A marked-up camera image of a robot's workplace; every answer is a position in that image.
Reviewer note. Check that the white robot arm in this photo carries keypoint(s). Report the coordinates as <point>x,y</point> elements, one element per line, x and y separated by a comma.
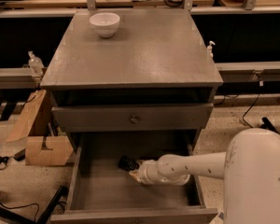
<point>250,169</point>

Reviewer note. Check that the black stand leg left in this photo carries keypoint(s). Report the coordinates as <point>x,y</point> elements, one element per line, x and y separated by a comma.
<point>9,217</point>

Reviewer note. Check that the white ceramic bowl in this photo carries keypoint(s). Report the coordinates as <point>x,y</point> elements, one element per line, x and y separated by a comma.
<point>105,24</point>

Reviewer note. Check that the clear sanitizer pump bottle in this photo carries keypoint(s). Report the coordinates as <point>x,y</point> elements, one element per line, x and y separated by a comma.
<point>35,64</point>

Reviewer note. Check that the brown cardboard box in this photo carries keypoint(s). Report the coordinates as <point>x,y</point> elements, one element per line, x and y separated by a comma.
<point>47,151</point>

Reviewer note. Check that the small white pump bottle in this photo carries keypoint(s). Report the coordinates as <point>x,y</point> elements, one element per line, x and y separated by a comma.
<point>210,48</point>

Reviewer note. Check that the closed grey top drawer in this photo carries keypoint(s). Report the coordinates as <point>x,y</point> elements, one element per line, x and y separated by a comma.
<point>114,118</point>

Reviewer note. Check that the black stand leg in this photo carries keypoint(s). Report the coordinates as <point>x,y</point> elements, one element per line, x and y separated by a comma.
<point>266,124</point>
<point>9,217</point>

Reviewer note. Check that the grey wooden drawer cabinet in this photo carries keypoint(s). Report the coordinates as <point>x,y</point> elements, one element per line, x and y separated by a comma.
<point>156,57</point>

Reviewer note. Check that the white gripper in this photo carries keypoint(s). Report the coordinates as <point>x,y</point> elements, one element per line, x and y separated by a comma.
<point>145,172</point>

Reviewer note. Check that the black stand leg right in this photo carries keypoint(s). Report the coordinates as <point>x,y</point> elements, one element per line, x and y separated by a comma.
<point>266,124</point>

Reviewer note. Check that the round metal drawer knob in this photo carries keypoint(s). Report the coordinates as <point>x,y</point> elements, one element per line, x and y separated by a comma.
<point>134,119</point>

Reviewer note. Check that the open grey middle drawer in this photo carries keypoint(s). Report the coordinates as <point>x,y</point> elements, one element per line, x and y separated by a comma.
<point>102,193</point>

